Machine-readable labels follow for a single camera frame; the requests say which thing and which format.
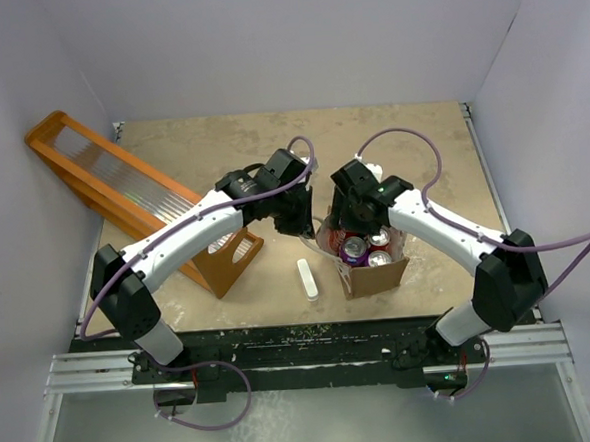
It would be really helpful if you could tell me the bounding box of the canvas bag with cat print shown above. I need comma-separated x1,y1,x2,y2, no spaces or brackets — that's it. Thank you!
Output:
300,216,410,300

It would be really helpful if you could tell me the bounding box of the red cola can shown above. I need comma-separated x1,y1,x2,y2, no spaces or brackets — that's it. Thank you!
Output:
366,250,393,268
319,228,358,254
366,228,391,251

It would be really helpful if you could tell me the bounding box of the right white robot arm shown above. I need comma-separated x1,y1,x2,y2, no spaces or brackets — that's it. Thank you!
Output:
330,159,549,363

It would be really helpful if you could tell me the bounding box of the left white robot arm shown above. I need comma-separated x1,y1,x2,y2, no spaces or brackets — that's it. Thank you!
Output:
90,148,315,381

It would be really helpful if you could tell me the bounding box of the purple soda can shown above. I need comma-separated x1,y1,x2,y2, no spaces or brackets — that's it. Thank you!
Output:
338,236,369,268

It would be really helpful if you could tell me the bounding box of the red cola can back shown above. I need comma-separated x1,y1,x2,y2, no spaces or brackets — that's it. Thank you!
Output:
366,228,391,251

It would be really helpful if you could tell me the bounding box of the red cola can front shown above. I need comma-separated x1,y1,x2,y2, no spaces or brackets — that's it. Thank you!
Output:
366,250,393,268

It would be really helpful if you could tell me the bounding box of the white oblong plastic case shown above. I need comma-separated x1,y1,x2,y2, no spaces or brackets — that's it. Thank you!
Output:
296,258,319,302

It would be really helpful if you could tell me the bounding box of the orange wooden rack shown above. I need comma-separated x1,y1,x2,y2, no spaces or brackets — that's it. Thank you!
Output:
24,110,264,299

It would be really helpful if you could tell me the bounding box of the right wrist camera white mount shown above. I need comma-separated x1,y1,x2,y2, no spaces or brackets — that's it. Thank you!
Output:
354,154,383,182

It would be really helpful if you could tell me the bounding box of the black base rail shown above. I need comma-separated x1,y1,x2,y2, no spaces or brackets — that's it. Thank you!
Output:
128,309,491,408

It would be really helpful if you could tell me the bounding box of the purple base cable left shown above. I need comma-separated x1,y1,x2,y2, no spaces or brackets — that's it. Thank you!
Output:
150,358,255,435

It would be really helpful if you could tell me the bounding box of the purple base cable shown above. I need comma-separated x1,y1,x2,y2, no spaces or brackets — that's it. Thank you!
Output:
150,358,255,435
426,353,495,404

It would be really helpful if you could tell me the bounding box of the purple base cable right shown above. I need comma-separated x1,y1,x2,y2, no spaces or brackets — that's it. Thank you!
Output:
426,353,495,404

